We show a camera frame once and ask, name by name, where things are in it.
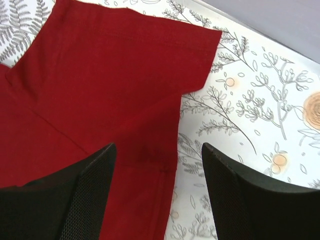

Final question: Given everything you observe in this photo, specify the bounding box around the floral patterned table mat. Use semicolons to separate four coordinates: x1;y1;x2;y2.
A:
0;0;320;240

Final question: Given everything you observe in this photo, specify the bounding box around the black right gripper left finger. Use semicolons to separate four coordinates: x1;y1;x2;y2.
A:
0;143;117;240

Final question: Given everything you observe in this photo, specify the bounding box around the red t-shirt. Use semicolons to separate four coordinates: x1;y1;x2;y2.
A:
0;0;222;240

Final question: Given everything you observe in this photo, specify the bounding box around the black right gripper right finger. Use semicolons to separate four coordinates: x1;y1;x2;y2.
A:
202;143;320;240

